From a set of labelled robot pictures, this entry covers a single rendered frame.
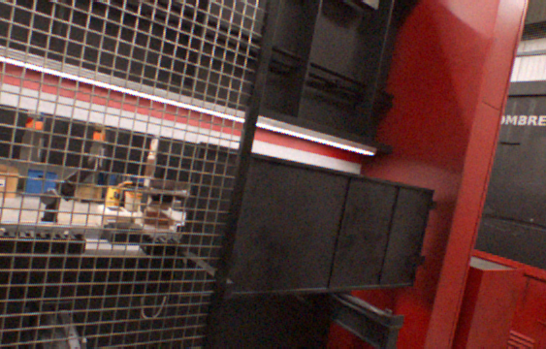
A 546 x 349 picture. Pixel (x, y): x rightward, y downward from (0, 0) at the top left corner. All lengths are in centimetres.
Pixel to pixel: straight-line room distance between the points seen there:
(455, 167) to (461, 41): 57
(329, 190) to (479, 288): 114
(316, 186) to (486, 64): 98
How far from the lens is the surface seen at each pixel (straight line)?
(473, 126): 188
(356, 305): 161
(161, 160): 153
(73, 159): 145
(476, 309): 229
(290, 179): 123
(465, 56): 199
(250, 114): 82
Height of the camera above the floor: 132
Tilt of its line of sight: 3 degrees down
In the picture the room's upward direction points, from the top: 11 degrees clockwise
